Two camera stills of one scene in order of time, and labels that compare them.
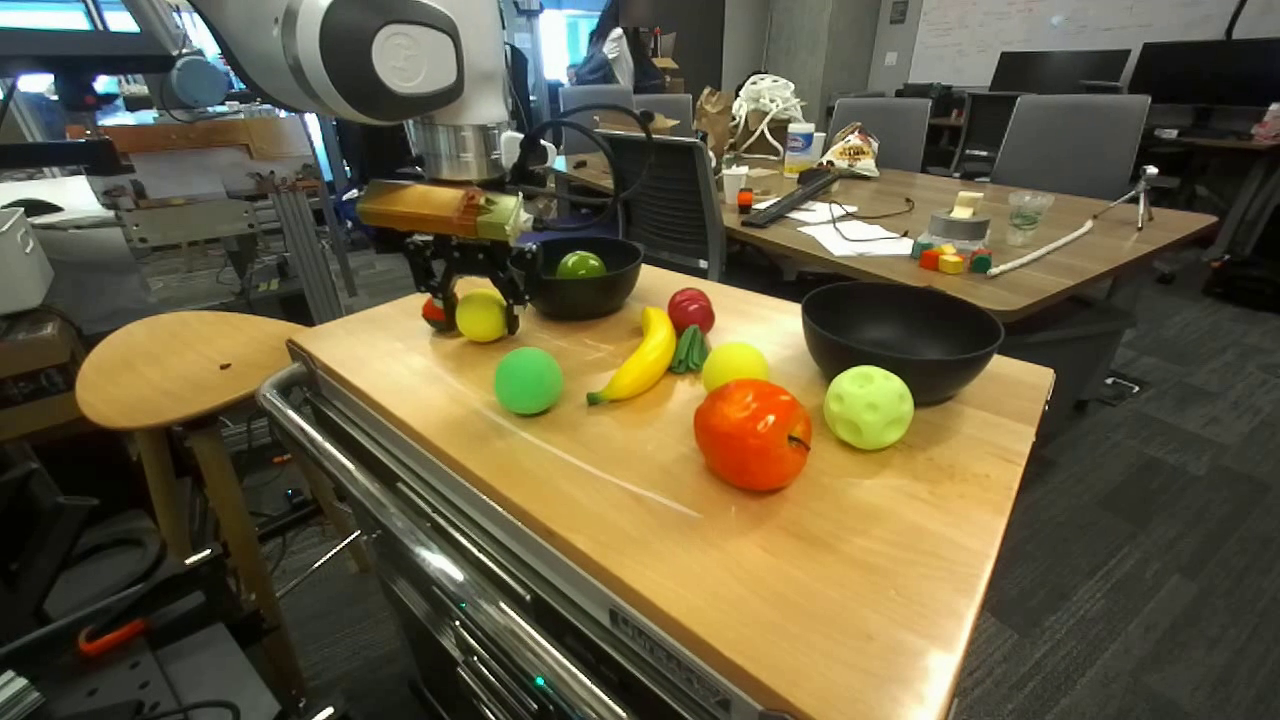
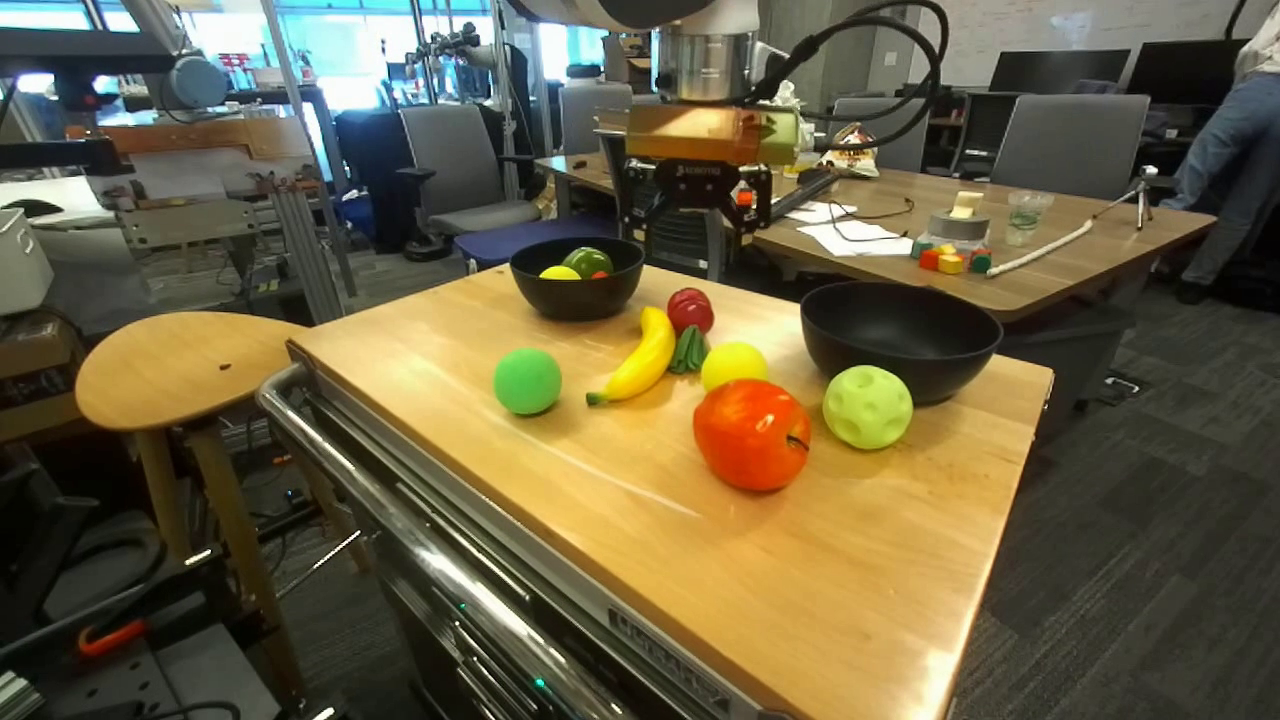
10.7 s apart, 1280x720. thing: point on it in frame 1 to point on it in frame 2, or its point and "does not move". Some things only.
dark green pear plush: x=582 y=266 does not move
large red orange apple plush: x=753 y=433 does not move
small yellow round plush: x=731 y=360 does not move
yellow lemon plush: x=480 y=309 to x=561 y=274
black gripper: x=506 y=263 to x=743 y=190
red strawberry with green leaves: x=691 y=312 does not move
